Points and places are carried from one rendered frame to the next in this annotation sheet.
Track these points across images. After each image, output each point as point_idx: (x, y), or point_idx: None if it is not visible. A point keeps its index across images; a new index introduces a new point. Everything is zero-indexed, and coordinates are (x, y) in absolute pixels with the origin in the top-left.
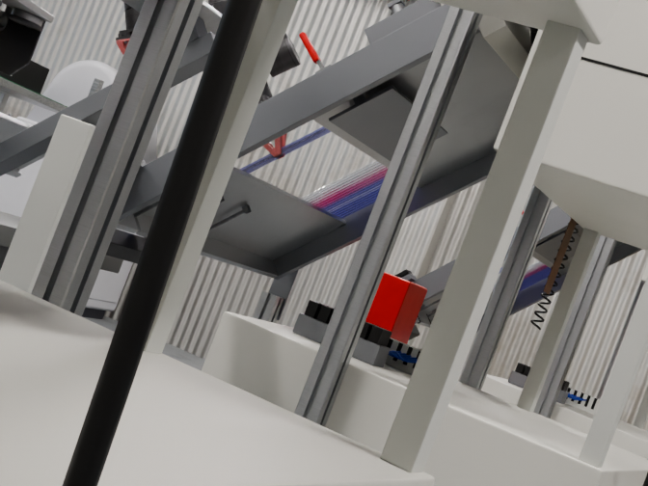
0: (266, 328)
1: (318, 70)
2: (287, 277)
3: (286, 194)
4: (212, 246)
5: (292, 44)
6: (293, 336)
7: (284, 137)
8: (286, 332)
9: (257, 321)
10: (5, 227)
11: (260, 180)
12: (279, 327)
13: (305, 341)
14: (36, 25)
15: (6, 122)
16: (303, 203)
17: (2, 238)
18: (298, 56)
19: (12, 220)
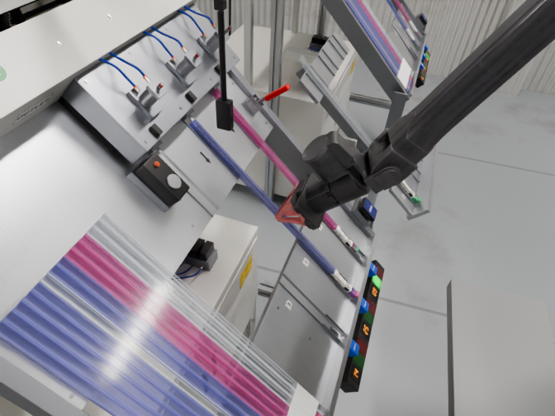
0: (231, 219)
1: (262, 101)
2: None
3: (268, 300)
4: None
5: (321, 147)
6: (216, 234)
7: (282, 207)
8: (220, 242)
9: (239, 238)
10: (451, 323)
11: (289, 255)
12: (226, 254)
13: (209, 227)
14: None
15: None
16: (252, 338)
17: (448, 328)
18: (310, 156)
19: (510, 408)
